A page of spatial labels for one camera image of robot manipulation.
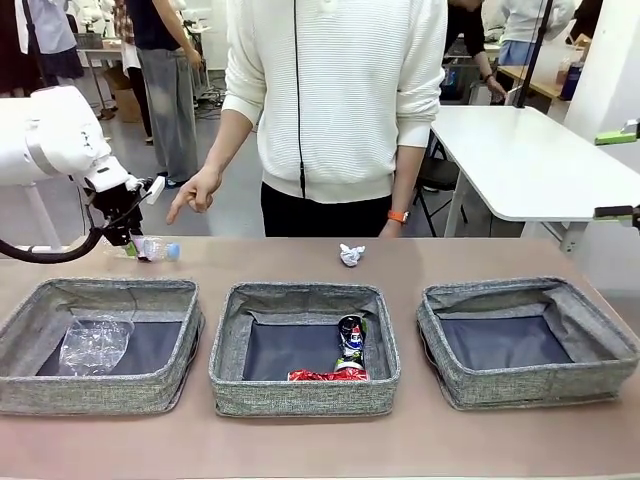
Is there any person in wide grey trousers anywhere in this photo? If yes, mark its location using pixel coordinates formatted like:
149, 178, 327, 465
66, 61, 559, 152
124, 0, 205, 185

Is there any wooden top table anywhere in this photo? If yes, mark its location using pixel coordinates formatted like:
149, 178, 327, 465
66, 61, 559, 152
77, 42, 126, 109

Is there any person's right hand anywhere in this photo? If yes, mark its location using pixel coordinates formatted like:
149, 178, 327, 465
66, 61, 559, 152
164, 166, 225, 227

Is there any wooden top bench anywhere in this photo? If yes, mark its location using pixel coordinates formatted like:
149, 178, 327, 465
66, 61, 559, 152
499, 63, 576, 100

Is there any crushed black soda can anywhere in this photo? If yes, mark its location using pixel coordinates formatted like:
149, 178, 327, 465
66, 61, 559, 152
335, 313, 370, 374

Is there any person in white shirt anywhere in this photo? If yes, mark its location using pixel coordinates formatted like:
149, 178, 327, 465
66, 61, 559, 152
497, 0, 576, 69

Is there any white paper ball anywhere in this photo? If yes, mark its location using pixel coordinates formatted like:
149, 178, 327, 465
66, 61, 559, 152
338, 242, 368, 268

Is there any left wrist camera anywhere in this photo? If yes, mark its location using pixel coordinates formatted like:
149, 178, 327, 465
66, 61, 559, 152
132, 175, 167, 207

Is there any person's right forearm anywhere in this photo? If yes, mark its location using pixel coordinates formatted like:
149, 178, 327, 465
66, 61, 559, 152
201, 106, 265, 182

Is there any black stand pole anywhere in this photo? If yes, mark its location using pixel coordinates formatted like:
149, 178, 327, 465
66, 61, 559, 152
513, 0, 555, 110
22, 0, 57, 90

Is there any person's left forearm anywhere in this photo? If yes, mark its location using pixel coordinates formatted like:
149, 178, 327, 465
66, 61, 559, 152
391, 135, 432, 215

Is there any person in black top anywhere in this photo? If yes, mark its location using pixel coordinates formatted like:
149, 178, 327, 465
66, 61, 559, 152
446, 0, 509, 107

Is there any cardboard box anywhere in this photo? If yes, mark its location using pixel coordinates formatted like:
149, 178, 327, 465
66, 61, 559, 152
102, 67, 145, 124

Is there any person in plaid shirt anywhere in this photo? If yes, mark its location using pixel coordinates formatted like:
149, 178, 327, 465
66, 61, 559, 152
112, 0, 155, 144

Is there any thin black hanging cord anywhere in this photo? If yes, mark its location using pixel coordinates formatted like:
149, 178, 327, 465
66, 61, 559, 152
291, 0, 309, 202

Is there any clear pink-label water bottle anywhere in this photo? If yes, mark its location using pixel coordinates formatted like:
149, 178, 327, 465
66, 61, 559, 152
102, 235, 182, 265

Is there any grey fabric basket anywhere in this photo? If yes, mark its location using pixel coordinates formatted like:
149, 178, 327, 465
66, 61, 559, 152
0, 277, 206, 417
208, 282, 402, 418
416, 275, 640, 412

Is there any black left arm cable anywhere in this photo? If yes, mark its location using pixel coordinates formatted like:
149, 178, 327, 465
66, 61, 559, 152
0, 188, 147, 265

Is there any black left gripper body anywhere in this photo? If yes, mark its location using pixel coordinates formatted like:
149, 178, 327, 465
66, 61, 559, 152
92, 179, 146, 244

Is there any blue liquid bottle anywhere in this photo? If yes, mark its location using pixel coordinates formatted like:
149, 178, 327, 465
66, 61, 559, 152
558, 54, 584, 102

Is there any person in white sweater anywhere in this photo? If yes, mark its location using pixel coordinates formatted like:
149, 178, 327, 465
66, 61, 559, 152
220, 0, 448, 239

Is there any white table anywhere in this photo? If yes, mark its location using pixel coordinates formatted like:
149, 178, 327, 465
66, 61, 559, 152
428, 103, 640, 255
12, 180, 65, 257

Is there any person in light blue shirt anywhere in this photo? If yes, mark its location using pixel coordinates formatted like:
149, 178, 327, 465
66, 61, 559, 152
28, 0, 87, 90

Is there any crushed red soda can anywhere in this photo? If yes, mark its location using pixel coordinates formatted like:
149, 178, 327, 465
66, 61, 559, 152
286, 368, 372, 384

